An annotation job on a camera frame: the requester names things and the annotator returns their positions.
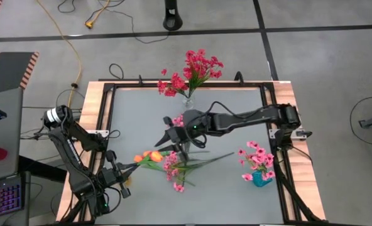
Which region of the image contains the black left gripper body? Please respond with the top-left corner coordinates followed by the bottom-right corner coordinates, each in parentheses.
top-left (98, 149), bottom-right (133, 199)

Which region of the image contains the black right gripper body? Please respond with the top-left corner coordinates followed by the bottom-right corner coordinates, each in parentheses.
top-left (162, 109), bottom-right (208, 163)

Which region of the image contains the pink artificial flower bunch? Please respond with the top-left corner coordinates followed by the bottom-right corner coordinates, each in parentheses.
top-left (237, 140), bottom-right (276, 182)
top-left (162, 149), bottom-right (236, 193)
top-left (172, 114), bottom-right (185, 128)

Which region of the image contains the orange artificial tulip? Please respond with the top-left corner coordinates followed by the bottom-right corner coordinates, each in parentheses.
top-left (146, 149), bottom-right (173, 173)
top-left (133, 150), bottom-right (152, 164)

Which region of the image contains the red artificial flower bunch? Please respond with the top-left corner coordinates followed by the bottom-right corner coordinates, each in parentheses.
top-left (182, 48), bottom-right (225, 98)
top-left (156, 68), bottom-right (193, 99)

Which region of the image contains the clear glass vase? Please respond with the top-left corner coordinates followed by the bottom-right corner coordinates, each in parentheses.
top-left (182, 95), bottom-right (196, 110)

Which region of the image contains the teal ceramic vase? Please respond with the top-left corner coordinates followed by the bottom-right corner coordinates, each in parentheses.
top-left (251, 170), bottom-right (273, 188)

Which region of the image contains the black side table base bar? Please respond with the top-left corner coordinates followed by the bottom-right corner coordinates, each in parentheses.
top-left (18, 154), bottom-right (68, 183)

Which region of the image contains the grey side table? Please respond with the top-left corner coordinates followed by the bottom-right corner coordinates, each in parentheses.
top-left (0, 87), bottom-right (25, 185)

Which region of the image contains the backlit laptop keyboard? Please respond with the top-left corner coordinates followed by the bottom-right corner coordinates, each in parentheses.
top-left (0, 174), bottom-right (26, 220)

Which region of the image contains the large black orange-striped mat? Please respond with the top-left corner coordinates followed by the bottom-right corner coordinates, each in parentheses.
top-left (0, 51), bottom-right (40, 97)

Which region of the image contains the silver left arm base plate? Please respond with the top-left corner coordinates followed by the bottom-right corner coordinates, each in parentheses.
top-left (85, 129), bottom-right (110, 138)

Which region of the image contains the black aluminium table frame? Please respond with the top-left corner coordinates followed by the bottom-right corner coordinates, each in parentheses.
top-left (55, 78), bottom-right (328, 225)

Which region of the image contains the yellow extension cable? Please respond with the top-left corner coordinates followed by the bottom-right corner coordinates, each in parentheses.
top-left (36, 0), bottom-right (82, 109)

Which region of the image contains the small black cable loop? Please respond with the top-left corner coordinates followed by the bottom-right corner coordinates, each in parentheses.
top-left (108, 62), bottom-right (125, 81)

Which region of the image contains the black round post base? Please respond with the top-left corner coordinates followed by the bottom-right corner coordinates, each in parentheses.
top-left (162, 0), bottom-right (184, 31)

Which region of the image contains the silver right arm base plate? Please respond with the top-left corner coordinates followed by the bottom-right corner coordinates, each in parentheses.
top-left (268, 127), bottom-right (307, 139)

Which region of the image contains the long black floor cable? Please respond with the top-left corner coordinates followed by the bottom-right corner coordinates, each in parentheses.
top-left (91, 0), bottom-right (171, 44)

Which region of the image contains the yellow cable with plug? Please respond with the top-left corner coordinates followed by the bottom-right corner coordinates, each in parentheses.
top-left (84, 0), bottom-right (111, 30)

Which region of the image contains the black circular floor cable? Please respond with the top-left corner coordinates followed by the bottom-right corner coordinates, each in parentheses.
top-left (349, 95), bottom-right (372, 147)

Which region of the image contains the black looped floor cable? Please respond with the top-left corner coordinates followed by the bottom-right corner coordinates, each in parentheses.
top-left (57, 0), bottom-right (77, 14)

